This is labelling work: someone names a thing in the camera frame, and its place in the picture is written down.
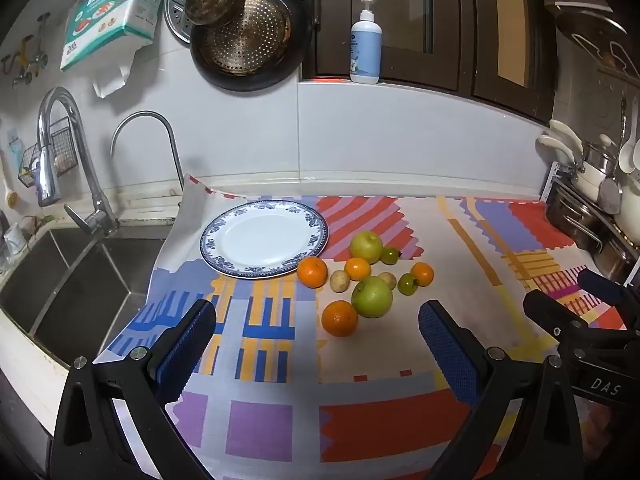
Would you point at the orange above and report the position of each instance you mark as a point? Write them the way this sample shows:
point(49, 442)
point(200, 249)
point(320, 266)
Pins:
point(312, 272)
point(339, 318)
point(422, 274)
point(357, 268)

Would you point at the yellow round scrubber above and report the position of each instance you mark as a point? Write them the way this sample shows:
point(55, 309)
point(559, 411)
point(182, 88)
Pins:
point(12, 200)

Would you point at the blue rimmed white plate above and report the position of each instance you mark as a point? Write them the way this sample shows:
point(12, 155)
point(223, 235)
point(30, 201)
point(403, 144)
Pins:
point(265, 240)

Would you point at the metal spatula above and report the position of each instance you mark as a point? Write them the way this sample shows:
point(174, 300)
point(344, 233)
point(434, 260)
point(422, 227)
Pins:
point(609, 195)

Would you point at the black frying pan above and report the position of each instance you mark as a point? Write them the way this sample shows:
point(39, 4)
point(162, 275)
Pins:
point(250, 75)

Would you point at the small green tomato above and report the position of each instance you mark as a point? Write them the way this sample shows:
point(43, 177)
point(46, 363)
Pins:
point(407, 284)
point(390, 255)

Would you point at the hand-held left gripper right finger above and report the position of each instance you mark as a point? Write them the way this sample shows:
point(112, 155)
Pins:
point(450, 355)

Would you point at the colourful patterned table mat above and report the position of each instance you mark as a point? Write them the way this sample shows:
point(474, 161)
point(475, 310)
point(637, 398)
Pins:
point(400, 410)

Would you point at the stainless steel pot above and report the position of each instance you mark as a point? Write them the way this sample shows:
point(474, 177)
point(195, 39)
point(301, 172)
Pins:
point(570, 220)
point(615, 260)

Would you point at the brown kiwi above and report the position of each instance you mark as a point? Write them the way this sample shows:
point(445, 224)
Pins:
point(339, 281)
point(387, 279)

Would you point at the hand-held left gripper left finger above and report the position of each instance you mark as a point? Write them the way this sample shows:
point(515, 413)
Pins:
point(185, 355)

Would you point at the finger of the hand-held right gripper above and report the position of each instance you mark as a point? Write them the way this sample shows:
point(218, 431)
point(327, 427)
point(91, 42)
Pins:
point(550, 310)
point(600, 285)

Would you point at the teal and white box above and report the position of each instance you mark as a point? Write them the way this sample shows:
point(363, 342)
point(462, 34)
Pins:
point(115, 15)

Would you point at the green apple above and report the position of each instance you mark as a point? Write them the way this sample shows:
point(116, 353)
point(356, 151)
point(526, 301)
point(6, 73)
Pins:
point(372, 296)
point(366, 246)

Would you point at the large chrome faucet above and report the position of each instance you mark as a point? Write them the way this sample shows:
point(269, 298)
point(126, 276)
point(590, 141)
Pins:
point(50, 175)

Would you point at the stainless steel sink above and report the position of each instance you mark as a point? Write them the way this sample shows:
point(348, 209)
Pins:
point(75, 300)

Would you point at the white ladle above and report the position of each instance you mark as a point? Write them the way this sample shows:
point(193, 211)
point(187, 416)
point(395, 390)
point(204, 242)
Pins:
point(627, 160)

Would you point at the thin gooseneck faucet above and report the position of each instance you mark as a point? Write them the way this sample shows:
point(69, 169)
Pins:
point(176, 162)

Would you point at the stainless pots with utensils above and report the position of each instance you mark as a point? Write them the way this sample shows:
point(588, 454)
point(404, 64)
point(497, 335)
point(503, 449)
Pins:
point(595, 177)

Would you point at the white plastic bag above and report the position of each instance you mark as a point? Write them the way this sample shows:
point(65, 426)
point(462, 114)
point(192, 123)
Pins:
point(112, 77)

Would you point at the dark wooden window frame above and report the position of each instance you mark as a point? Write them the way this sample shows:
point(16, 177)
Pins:
point(465, 25)

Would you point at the white pump bottle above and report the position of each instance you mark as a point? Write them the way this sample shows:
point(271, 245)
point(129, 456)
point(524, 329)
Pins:
point(365, 55)

